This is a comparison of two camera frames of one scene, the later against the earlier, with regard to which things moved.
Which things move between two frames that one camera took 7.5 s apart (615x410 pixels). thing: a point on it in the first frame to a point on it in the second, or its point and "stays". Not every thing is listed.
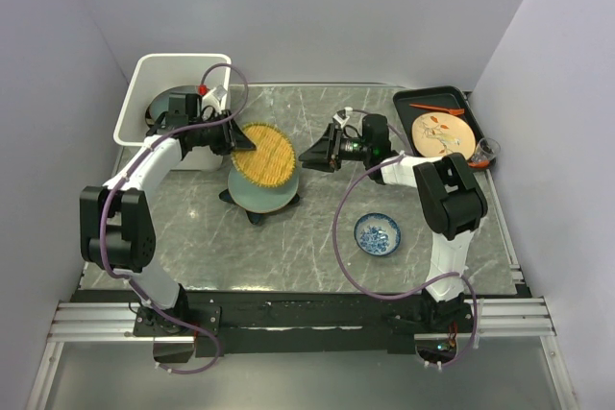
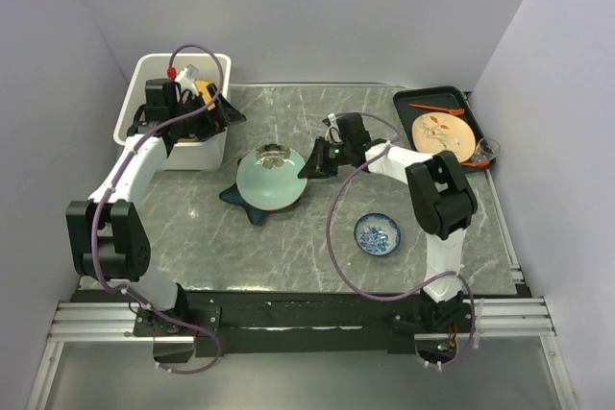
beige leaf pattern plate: (441, 132) stays
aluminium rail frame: (115, 322) stays
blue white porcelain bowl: (377, 233) stays
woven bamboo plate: (272, 163) to (202, 86)
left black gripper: (233, 139) to (217, 119)
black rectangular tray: (455, 97) stays
